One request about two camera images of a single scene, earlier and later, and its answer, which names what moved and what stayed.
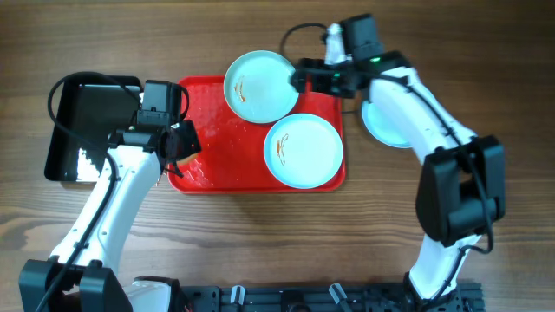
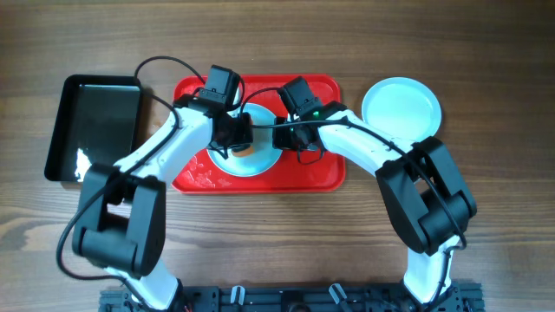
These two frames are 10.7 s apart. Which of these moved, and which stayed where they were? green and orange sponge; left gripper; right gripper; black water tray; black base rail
Moved: right gripper; left gripper; green and orange sponge
Stayed: black base rail; black water tray
